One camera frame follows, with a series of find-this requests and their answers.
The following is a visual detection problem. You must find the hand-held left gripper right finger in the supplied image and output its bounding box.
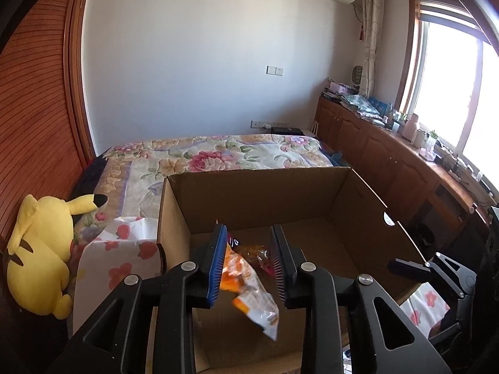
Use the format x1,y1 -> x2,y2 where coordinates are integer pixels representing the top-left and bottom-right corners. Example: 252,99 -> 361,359
270,224 -> 453,374

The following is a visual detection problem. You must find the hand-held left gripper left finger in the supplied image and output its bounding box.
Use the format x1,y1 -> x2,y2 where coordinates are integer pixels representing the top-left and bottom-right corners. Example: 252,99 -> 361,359
47,224 -> 228,374

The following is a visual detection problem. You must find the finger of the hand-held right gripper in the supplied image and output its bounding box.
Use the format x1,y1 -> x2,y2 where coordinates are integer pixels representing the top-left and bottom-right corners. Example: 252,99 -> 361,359
388,252 -> 475,301
427,312 -> 474,347

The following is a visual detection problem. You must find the orange and white snack packet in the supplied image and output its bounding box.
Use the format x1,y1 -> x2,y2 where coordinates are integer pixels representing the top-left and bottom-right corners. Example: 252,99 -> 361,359
220,234 -> 280,341

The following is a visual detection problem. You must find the large cardboard box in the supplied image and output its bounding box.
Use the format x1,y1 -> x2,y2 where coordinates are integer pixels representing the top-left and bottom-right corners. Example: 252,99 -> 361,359
156,167 -> 429,374

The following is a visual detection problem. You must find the white strawberry print cloth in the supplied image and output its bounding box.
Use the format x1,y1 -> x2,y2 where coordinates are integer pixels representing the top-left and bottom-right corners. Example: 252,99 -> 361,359
72,216 -> 453,339

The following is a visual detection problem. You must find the floral bedspread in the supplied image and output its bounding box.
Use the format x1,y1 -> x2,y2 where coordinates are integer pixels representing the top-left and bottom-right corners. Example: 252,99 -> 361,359
70,134 -> 336,258

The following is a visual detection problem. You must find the white power strip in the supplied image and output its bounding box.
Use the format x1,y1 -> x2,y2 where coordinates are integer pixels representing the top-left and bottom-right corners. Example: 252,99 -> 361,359
444,156 -> 492,192

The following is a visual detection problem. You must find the clear plastic bag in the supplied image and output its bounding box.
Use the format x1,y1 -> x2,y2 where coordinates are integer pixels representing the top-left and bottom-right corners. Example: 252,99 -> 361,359
423,130 -> 439,162

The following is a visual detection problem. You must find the long wooden cabinet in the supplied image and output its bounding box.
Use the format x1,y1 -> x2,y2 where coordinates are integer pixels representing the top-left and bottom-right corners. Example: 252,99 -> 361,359
314,97 -> 492,250

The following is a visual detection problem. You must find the pink bottle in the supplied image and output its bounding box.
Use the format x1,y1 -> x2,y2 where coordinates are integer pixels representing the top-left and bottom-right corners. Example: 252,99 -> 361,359
401,113 -> 419,141

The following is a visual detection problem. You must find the blue patterned cloth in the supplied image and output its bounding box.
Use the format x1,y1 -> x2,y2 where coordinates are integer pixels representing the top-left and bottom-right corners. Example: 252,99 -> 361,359
341,93 -> 390,119

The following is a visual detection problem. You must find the yellow plush toy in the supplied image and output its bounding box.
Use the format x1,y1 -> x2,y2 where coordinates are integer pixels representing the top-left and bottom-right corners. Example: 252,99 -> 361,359
6,194 -> 109,320

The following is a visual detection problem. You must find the stack of boxes and books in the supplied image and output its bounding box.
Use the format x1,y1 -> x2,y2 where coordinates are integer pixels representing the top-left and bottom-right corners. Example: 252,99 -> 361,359
322,78 -> 357,104

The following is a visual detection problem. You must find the wooden framed window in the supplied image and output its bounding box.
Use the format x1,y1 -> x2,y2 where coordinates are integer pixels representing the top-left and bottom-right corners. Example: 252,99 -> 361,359
395,0 -> 499,188

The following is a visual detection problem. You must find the pale patterned curtain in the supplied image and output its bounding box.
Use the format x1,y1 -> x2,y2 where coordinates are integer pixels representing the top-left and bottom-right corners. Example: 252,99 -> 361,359
356,0 -> 385,98

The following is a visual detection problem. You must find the wooden slatted wardrobe door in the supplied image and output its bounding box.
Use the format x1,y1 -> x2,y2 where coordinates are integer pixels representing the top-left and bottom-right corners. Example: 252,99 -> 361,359
0,0 -> 94,242

